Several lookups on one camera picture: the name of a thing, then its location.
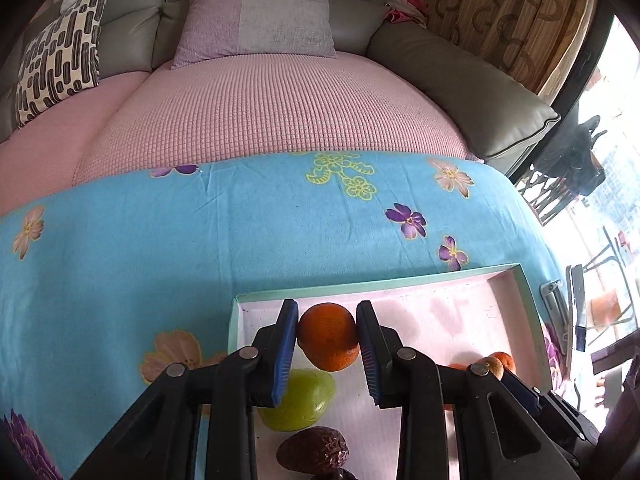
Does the beige patterned curtain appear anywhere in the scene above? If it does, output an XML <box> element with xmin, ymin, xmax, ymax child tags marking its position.
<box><xmin>422</xmin><ymin>0</ymin><xmax>593</xmax><ymax>96</ymax></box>

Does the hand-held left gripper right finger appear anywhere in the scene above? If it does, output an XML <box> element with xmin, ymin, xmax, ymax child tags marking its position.
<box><xmin>355</xmin><ymin>300</ymin><xmax>583</xmax><ymax>480</ymax></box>

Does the grey leather sofa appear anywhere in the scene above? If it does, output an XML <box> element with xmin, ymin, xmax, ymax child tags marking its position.
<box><xmin>0</xmin><ymin>0</ymin><xmax>561</xmax><ymax>176</ymax></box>

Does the large green jujube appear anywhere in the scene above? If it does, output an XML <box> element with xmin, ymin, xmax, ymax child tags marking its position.
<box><xmin>257</xmin><ymin>368</ymin><xmax>336</xmax><ymax>432</ymax></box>

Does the pink waffle sofa cover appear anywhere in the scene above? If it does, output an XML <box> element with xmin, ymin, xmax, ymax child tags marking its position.
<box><xmin>0</xmin><ymin>67</ymin><xmax>151</xmax><ymax>216</ymax></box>
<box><xmin>75</xmin><ymin>52</ymin><xmax>483</xmax><ymax>183</ymax></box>

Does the small tangerine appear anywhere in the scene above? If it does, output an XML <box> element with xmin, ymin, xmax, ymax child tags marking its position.
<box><xmin>489</xmin><ymin>352</ymin><xmax>517</xmax><ymax>375</ymax></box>

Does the silver metal clip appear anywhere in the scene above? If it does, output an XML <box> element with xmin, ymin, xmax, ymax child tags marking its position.
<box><xmin>540</xmin><ymin>280</ymin><xmax>571</xmax><ymax>356</ymax></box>

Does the black window frame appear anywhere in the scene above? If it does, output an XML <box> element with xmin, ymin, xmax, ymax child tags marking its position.
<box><xmin>510</xmin><ymin>10</ymin><xmax>618</xmax><ymax>181</ymax></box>

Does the brown longan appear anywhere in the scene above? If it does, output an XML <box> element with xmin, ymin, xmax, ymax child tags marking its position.
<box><xmin>475</xmin><ymin>356</ymin><xmax>503</xmax><ymax>380</ymax></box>

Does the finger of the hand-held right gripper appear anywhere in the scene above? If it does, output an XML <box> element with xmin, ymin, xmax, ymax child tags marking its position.
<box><xmin>500</xmin><ymin>369</ymin><xmax>543</xmax><ymax>413</ymax></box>

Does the black and white patterned pillow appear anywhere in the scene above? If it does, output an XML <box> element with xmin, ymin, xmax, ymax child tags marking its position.
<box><xmin>15</xmin><ymin>0</ymin><xmax>112</xmax><ymax>130</ymax></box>

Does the white tray with teal rim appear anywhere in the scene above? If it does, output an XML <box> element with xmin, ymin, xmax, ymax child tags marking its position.
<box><xmin>227</xmin><ymin>261</ymin><xmax>553</xmax><ymax>480</ymax></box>

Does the lilac and grey pillow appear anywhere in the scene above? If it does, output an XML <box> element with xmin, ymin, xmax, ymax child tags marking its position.
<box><xmin>171</xmin><ymin>0</ymin><xmax>337</xmax><ymax>71</ymax></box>

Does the blue floral blanket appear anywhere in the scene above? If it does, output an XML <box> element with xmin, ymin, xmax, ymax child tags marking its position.
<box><xmin>0</xmin><ymin>149</ymin><xmax>571</xmax><ymax>480</ymax></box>

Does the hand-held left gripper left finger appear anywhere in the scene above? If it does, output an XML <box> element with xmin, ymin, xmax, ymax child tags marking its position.
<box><xmin>70</xmin><ymin>299</ymin><xmax>300</xmax><ymax>480</ymax></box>

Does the black metal chair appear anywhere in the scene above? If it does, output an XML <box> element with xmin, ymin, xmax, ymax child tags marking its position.
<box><xmin>520</xmin><ymin>115</ymin><xmax>608</xmax><ymax>223</ymax></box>

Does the large wrinkled red date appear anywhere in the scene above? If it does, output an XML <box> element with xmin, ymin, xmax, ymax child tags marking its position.
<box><xmin>276</xmin><ymin>426</ymin><xmax>349</xmax><ymax>475</ymax></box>

